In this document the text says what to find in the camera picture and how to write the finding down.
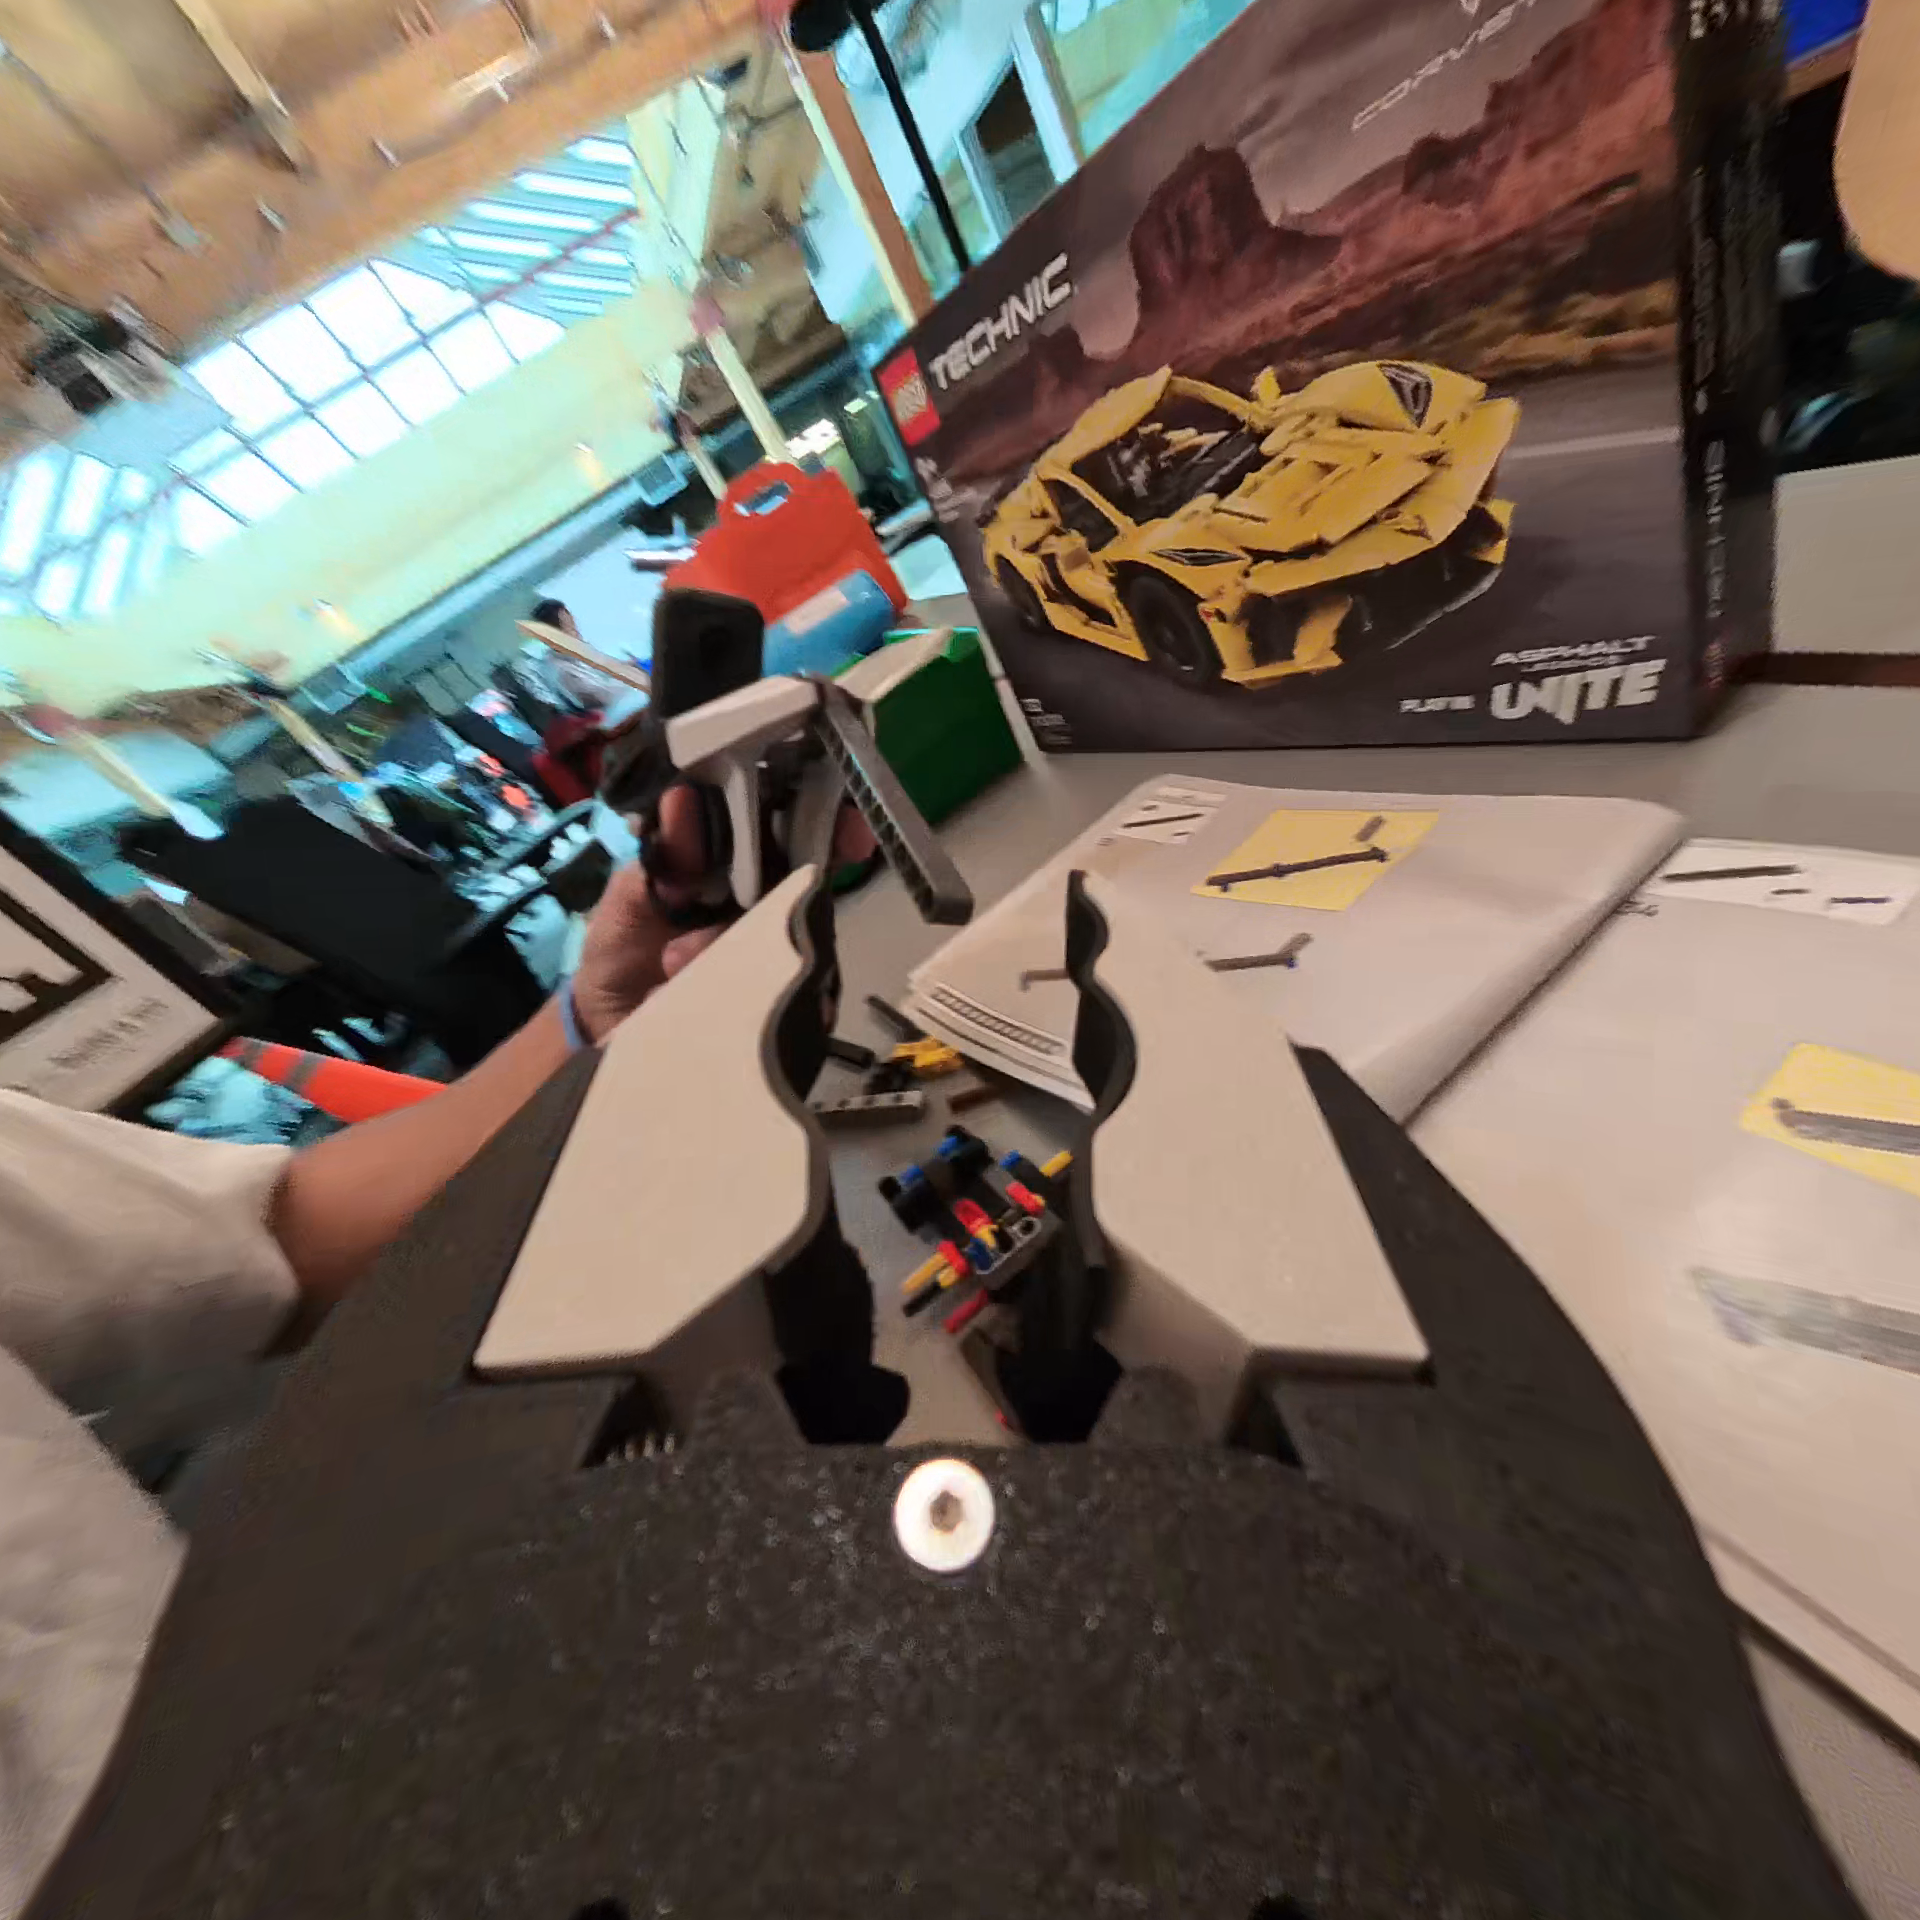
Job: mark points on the ceiling skylight window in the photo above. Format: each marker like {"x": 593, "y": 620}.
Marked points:
{"x": 301, "y": 376}

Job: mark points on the black floor lamp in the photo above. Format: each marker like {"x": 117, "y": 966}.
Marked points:
{"x": 902, "y": 120}

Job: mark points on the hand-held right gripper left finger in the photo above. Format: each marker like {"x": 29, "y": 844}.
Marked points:
{"x": 661, "y": 1201}

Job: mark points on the black framed marker sign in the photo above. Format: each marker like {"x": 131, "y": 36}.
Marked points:
{"x": 89, "y": 1035}

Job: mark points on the white paper bag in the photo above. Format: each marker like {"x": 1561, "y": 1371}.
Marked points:
{"x": 892, "y": 668}

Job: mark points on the light grey holed toy beam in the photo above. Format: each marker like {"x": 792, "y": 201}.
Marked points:
{"x": 870, "y": 1106}

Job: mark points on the yellow toy connector piece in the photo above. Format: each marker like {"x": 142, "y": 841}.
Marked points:
{"x": 917, "y": 1059}

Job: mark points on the blue wristband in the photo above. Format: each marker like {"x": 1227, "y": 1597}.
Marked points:
{"x": 574, "y": 1020}

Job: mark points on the grey building instruction booklet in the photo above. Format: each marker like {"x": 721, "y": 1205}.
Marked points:
{"x": 1576, "y": 1049}

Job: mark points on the person's left hand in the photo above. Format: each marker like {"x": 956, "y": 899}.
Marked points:
{"x": 629, "y": 944}

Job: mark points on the orange striped traffic cone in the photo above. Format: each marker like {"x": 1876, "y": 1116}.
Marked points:
{"x": 331, "y": 1078}

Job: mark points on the black office chair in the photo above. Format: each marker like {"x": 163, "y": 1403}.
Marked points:
{"x": 331, "y": 901}

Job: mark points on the yellow car toy set box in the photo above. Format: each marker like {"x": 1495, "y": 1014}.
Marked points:
{"x": 1350, "y": 450}

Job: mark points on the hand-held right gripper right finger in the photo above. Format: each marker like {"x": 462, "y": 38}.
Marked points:
{"x": 1245, "y": 1214}

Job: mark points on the blue plastic wrapped roll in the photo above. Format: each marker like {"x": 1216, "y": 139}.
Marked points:
{"x": 832, "y": 614}

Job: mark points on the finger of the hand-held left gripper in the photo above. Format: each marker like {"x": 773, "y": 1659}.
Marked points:
{"x": 744, "y": 720}

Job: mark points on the black long holed toy beam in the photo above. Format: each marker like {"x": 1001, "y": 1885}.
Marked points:
{"x": 902, "y": 833}

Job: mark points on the person's left forearm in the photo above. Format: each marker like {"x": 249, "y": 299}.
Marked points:
{"x": 421, "y": 1141}

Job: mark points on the orange felt bag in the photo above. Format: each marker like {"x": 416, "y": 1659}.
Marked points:
{"x": 780, "y": 539}

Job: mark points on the toy car chassis assembly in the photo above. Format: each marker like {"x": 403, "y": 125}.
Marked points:
{"x": 974, "y": 1230}

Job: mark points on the green plastic bin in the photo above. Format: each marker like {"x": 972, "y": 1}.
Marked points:
{"x": 944, "y": 734}

